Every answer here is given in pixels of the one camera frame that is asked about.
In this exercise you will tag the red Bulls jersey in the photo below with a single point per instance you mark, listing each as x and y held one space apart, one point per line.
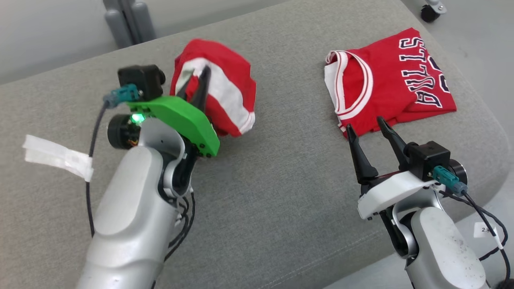
385 80

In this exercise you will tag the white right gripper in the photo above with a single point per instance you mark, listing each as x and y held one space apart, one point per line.
385 192

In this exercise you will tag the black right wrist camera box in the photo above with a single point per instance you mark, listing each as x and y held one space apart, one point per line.
427 158

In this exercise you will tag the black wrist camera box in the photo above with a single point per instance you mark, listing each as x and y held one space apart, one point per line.
427 158
140 80

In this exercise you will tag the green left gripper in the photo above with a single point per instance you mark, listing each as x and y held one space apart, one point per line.
180 114

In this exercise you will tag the white tape tag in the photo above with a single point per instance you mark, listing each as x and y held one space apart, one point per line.
56 156

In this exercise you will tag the black caster wheel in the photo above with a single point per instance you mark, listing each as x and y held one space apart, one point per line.
430 12

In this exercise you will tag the grey partition post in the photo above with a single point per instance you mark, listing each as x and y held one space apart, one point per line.
128 20

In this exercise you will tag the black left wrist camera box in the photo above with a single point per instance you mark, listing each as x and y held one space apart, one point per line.
140 80

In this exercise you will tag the red garment with white stripe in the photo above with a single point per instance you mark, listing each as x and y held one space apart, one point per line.
233 80

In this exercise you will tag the grey fabric sofa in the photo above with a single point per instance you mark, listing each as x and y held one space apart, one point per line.
281 200

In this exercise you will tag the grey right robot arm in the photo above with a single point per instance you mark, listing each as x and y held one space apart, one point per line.
441 249

